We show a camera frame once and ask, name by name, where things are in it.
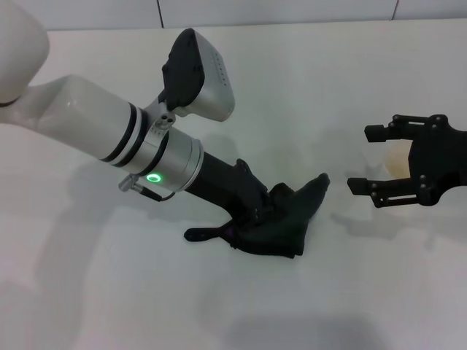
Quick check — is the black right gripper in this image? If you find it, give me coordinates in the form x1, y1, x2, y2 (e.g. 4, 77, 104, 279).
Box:
347, 114, 467, 209

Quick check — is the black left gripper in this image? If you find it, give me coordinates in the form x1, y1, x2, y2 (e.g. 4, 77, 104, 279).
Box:
183, 150, 293, 228

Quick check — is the white paper cup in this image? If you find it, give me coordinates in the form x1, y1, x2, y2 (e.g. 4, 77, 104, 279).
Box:
382, 142, 412, 179

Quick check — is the dark blue rag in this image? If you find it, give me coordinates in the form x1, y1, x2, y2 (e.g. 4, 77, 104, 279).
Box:
184, 173, 331, 260

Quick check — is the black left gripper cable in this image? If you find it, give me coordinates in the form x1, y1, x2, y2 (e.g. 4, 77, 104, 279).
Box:
117, 174, 179, 201

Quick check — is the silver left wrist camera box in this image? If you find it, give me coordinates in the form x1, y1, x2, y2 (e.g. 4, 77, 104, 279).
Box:
160, 28, 236, 122

